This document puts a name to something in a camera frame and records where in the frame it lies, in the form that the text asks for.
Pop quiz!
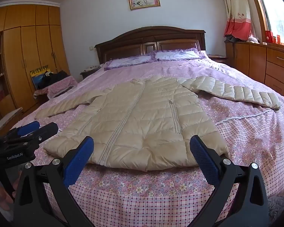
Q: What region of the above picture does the wooden dresser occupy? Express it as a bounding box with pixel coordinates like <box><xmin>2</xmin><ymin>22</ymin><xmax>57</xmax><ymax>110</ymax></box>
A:
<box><xmin>225</xmin><ymin>40</ymin><xmax>284</xmax><ymax>100</ymax></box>

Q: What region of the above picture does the white flat board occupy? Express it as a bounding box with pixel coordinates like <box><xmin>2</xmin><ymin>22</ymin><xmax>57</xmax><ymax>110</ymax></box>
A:
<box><xmin>0</xmin><ymin>107</ymin><xmax>23</xmax><ymax>131</ymax></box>

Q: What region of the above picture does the leaning picture board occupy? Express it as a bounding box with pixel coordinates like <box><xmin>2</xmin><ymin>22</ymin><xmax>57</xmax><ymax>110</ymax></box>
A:
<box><xmin>30</xmin><ymin>64</ymin><xmax>53</xmax><ymax>91</ymax></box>

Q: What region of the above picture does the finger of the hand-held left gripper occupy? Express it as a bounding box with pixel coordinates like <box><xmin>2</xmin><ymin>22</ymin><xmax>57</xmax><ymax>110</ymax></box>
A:
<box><xmin>13</xmin><ymin>122</ymin><xmax>59</xmax><ymax>150</ymax></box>
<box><xmin>4</xmin><ymin>120</ymin><xmax>41</xmax><ymax>143</ymax></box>

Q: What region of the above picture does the person's left hand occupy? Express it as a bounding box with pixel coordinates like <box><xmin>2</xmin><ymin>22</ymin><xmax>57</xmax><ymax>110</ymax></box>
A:
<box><xmin>0</xmin><ymin>170</ymin><xmax>22</xmax><ymax>213</ymax></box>

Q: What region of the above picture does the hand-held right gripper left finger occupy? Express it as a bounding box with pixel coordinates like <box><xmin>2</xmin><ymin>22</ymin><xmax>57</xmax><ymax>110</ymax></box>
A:
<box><xmin>13</xmin><ymin>136</ymin><xmax>95</xmax><ymax>227</ymax></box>

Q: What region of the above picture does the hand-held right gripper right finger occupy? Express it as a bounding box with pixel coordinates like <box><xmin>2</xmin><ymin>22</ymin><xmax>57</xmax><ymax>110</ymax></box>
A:
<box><xmin>189</xmin><ymin>135</ymin><xmax>269</xmax><ymax>227</ymax></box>

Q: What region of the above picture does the floral curtain with red hem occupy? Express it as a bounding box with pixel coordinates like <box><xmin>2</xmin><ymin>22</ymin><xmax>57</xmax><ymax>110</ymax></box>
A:
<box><xmin>221</xmin><ymin>0</ymin><xmax>261</xmax><ymax>41</ymax></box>

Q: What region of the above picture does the chair with pink floral cover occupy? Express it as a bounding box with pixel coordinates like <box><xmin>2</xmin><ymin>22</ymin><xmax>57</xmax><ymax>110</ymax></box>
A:
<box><xmin>33</xmin><ymin>76</ymin><xmax>79</xmax><ymax>99</ymax></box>

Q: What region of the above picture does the bed with pink floral bedspread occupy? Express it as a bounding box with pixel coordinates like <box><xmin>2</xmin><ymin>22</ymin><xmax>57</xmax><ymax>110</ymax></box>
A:
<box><xmin>0</xmin><ymin>50</ymin><xmax>284</xmax><ymax>227</ymax></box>

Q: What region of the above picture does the beige down jacket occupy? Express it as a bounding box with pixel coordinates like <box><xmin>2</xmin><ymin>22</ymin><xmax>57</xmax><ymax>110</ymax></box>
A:
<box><xmin>34</xmin><ymin>74</ymin><xmax>282</xmax><ymax>172</ymax></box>

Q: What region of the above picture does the purple frilled pillow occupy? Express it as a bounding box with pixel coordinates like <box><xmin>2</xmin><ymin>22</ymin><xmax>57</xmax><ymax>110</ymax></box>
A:
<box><xmin>104</xmin><ymin>54</ymin><xmax>157</xmax><ymax>71</ymax></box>
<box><xmin>154</xmin><ymin>48</ymin><xmax>208</xmax><ymax>62</ymax></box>

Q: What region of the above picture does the wooden wardrobe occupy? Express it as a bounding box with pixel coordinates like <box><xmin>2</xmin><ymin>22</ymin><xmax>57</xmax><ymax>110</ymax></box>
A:
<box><xmin>0</xmin><ymin>3</ymin><xmax>70</xmax><ymax>124</ymax></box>

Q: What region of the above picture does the dark wooden headboard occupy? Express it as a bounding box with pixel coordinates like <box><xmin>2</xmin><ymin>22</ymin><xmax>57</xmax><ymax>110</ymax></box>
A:
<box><xmin>95</xmin><ymin>26</ymin><xmax>207</xmax><ymax>65</ymax></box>

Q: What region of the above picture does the pile of clothes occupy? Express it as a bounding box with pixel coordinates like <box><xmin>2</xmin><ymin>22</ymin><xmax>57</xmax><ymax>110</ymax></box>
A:
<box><xmin>225</xmin><ymin>34</ymin><xmax>261</xmax><ymax>44</ymax></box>

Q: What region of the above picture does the black bag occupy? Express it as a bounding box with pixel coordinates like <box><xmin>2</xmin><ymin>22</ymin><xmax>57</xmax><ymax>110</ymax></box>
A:
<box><xmin>38</xmin><ymin>70</ymin><xmax>70</xmax><ymax>89</ymax></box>

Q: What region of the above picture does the dark wooden nightstand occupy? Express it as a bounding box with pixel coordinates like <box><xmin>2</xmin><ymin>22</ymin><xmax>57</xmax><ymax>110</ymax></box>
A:
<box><xmin>80</xmin><ymin>65</ymin><xmax>102</xmax><ymax>80</ymax></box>
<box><xmin>207</xmin><ymin>54</ymin><xmax>229</xmax><ymax>64</ymax></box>

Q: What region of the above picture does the large red box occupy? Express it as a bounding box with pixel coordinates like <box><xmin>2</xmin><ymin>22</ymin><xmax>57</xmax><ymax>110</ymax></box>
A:
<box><xmin>264</xmin><ymin>30</ymin><xmax>274</xmax><ymax>44</ymax></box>

